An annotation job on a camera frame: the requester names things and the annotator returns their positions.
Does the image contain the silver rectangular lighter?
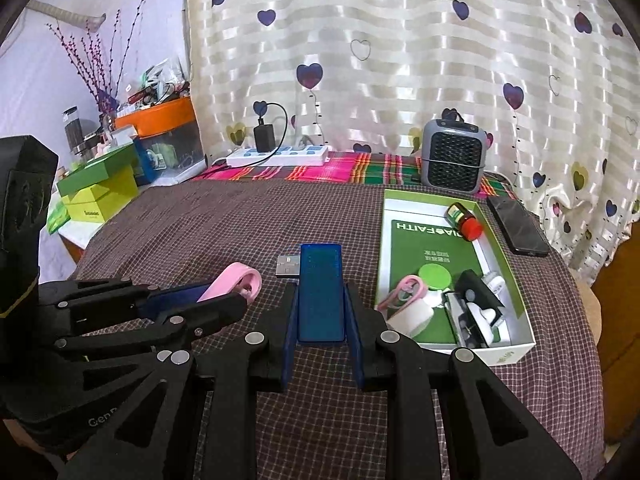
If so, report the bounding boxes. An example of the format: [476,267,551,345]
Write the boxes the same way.
[442,292,471,347]

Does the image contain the blue usb card reader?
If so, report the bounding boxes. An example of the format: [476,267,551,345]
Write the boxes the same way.
[276,244,346,346]

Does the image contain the white round panda holder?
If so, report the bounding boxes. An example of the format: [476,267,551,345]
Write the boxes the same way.
[466,302,499,347]

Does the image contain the small green packet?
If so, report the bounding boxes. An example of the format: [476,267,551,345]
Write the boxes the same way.
[47,202,70,235]

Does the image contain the green white cardboard box tray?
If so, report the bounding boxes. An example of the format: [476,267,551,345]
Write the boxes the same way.
[375,190,536,366]

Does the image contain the brown checked tablecloth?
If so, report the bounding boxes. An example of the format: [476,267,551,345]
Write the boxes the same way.
[75,180,604,479]

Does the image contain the green white round holder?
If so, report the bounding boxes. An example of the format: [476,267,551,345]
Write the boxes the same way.
[418,262,452,290]

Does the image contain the black rectangular glass bottle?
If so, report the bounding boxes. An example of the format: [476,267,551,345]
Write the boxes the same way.
[454,269,503,310]

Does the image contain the yellow green shoe box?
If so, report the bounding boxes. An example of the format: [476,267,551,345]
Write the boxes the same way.
[58,144,138,223]

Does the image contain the blue carton box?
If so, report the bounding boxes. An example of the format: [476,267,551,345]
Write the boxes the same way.
[132,136,158,186]

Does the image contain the red capped small bottle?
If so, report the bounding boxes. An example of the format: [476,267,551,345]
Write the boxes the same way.
[445,203,484,242]

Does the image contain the black smartphone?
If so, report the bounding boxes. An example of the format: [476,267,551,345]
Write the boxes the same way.
[487,196,550,258]

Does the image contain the glass jar black lid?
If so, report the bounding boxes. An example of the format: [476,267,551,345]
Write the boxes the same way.
[63,106,86,156]

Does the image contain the orange lid storage bin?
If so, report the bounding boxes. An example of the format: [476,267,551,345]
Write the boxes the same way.
[115,96,207,185]

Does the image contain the colourful plaid cloth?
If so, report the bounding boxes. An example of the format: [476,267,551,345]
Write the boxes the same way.
[192,152,516,201]

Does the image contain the grey desktop fan heater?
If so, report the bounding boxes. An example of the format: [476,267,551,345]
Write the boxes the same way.
[421,108,487,194]

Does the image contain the black charger plug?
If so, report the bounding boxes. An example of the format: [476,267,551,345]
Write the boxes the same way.
[254,117,276,153]

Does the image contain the white power strip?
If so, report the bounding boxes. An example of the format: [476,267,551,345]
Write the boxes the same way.
[226,145,330,168]

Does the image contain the purple flower branches vase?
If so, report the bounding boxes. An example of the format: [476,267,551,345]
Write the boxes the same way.
[47,0,146,122]

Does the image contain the heart pattern curtain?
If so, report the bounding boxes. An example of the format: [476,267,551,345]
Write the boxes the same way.
[186,0,639,282]

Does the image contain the black charger cable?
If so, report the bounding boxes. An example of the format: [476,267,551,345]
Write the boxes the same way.
[209,102,290,168]

